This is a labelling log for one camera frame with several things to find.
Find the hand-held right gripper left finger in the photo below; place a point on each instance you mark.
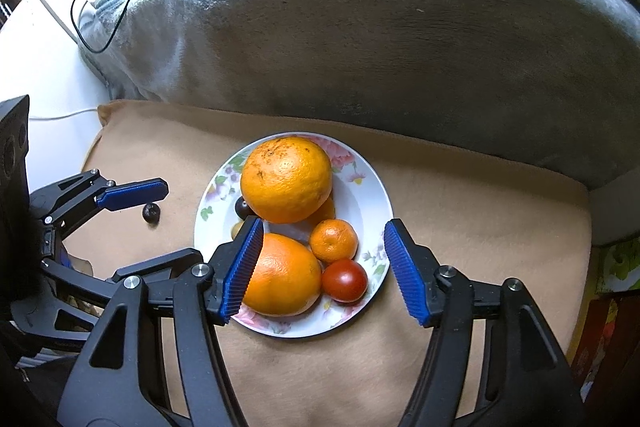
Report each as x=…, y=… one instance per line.
x=245, y=272

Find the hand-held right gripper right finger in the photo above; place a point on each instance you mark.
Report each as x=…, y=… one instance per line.
x=405, y=277

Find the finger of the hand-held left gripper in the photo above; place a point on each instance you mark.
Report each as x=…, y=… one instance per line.
x=150, y=264
x=132, y=194

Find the dark round fruit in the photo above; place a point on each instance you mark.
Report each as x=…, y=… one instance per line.
x=151, y=213
x=241, y=207

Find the brown green round fruit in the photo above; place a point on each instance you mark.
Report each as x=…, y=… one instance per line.
x=237, y=229

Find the red cherry tomato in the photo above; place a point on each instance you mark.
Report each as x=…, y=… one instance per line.
x=345, y=281

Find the small mandarin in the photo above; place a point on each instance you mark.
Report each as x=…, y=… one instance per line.
x=324, y=213
x=334, y=241

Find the white floral plate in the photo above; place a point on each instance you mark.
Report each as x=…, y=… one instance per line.
x=360, y=207

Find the large speckled orange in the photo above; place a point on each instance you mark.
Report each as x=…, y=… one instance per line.
x=286, y=179

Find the large smooth orange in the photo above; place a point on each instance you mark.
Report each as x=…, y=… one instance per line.
x=285, y=277

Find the beige blanket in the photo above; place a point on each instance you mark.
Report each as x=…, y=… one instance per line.
x=450, y=197

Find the red printed box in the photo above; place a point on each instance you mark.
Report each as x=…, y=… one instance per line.
x=610, y=337

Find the green leaf printed box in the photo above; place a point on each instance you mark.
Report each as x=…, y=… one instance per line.
x=620, y=264

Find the grey blanket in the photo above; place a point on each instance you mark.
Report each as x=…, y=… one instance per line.
x=375, y=32

